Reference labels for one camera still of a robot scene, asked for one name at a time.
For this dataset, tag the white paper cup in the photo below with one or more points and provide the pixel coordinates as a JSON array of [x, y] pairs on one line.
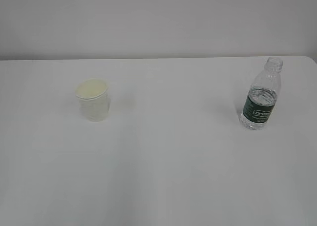
[[93, 99]]

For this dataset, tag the clear water bottle green label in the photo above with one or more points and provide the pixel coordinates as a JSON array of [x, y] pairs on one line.
[[262, 95]]

